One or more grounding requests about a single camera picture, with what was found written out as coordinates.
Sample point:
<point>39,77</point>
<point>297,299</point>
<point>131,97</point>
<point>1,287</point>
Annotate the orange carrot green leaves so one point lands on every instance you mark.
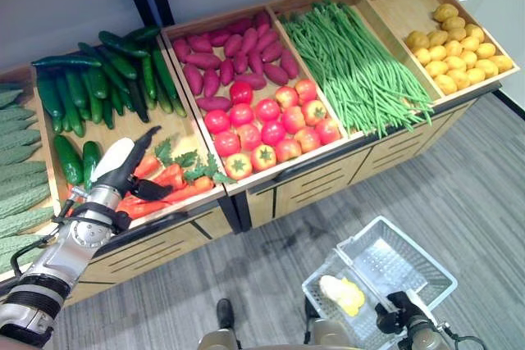
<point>204,183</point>
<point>184,193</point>
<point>137,207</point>
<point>147,165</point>
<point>73,193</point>
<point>170,174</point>

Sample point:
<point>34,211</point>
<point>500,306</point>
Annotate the red tomato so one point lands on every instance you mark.
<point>327,131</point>
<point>273,133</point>
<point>242,115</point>
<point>286,97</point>
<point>249,137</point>
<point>226,143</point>
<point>263,157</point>
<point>314,112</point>
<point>307,139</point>
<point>238,166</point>
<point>267,110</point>
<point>288,150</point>
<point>293,119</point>
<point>305,90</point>
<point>241,92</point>
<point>217,121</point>

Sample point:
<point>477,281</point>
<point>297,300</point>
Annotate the white plastic shopping basket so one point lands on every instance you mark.
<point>393,260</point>

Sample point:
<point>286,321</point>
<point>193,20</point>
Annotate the dark left robot foot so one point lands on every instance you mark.
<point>225,313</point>

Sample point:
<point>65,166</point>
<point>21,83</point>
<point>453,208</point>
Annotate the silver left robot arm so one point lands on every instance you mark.
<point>74,239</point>

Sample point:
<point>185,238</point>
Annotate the green cucumber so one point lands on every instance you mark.
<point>148,76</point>
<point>141,33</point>
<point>91,159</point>
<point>164,99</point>
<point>120,63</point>
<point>70,110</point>
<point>117,100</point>
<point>94,102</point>
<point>66,61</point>
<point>107,72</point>
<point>57,124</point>
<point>138,101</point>
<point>98,81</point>
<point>121,44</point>
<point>48,94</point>
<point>107,113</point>
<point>67,159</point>
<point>179,107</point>
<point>164,73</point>
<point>76,87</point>

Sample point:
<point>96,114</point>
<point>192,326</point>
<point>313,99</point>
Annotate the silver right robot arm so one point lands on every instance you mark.
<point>422,335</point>

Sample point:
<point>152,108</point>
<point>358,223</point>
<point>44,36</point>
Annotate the green long beans bunch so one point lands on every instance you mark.
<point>357,67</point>

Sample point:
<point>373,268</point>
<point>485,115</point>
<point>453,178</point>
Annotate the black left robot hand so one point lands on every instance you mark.
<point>114,158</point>

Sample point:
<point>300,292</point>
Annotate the purple sweet potato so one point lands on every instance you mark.
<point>233,45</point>
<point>240,62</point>
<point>202,60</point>
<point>193,78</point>
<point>249,40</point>
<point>266,40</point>
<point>256,63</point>
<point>211,83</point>
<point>219,37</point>
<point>275,74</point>
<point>263,29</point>
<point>261,19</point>
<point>213,103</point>
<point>226,72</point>
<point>239,26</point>
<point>199,43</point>
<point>250,80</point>
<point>289,64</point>
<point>272,51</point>
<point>181,50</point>

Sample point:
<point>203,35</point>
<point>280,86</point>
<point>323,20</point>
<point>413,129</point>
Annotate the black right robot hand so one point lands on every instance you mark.
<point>393,314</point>

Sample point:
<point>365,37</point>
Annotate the pale green bitter gourd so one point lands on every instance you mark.
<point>24,201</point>
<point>16,125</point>
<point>18,154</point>
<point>14,114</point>
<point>6,262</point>
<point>8,98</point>
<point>24,221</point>
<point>22,185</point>
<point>20,169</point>
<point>18,139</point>
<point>16,243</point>

